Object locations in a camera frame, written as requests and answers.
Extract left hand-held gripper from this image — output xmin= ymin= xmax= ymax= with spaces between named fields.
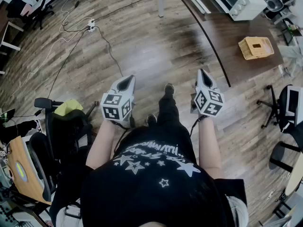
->
xmin=100 ymin=74 xmax=137 ymax=129

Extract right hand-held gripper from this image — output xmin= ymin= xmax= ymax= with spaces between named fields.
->
xmin=190 ymin=68 xmax=225 ymax=117

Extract person's left forearm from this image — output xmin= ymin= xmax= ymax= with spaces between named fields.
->
xmin=85 ymin=120 xmax=126 ymax=170

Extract person's right forearm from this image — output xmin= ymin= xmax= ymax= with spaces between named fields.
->
xmin=197 ymin=115 xmax=223 ymax=175

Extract white toaster oven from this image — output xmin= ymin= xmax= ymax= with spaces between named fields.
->
xmin=201 ymin=0 xmax=267 ymax=21

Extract person's right black shoe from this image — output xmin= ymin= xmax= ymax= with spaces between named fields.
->
xmin=164 ymin=83 xmax=176 ymax=96

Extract person's black shoe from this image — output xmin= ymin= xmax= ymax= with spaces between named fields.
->
xmin=164 ymin=83 xmax=176 ymax=96
xmin=146 ymin=113 xmax=158 ymax=125

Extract person's left black shoe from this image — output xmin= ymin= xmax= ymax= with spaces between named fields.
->
xmin=146 ymin=113 xmax=158 ymax=125

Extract person's black trousers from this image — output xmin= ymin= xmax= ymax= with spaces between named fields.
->
xmin=155 ymin=95 xmax=190 ymax=138

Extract yellow green cloth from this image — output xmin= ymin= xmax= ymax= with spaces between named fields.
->
xmin=53 ymin=99 xmax=84 ymax=115

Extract wicker tissue box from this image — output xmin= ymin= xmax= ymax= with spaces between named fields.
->
xmin=238 ymin=36 xmax=275 ymax=61

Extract grey black air fryer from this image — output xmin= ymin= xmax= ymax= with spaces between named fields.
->
xmin=263 ymin=0 xmax=297 ymax=19

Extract black star print t-shirt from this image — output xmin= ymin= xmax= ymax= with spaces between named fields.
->
xmin=80 ymin=125 xmax=248 ymax=227

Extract black mesh office chair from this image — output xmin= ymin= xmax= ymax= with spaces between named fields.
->
xmin=27 ymin=132 xmax=58 ymax=202

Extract light wooden side desk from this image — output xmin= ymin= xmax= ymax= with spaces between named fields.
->
xmin=6 ymin=135 xmax=53 ymax=206

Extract white round table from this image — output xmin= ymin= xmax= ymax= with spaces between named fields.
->
xmin=268 ymin=140 xmax=303 ymax=197

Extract black floor cable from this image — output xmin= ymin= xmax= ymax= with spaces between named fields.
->
xmin=94 ymin=25 xmax=124 ymax=78
xmin=94 ymin=0 xmax=176 ymax=22
xmin=47 ymin=29 xmax=89 ymax=99

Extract white floor cable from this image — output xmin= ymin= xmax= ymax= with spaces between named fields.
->
xmin=9 ymin=17 xmax=93 ymax=96

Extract white desk frame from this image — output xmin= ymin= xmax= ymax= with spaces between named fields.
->
xmin=0 ymin=21 xmax=25 ymax=75

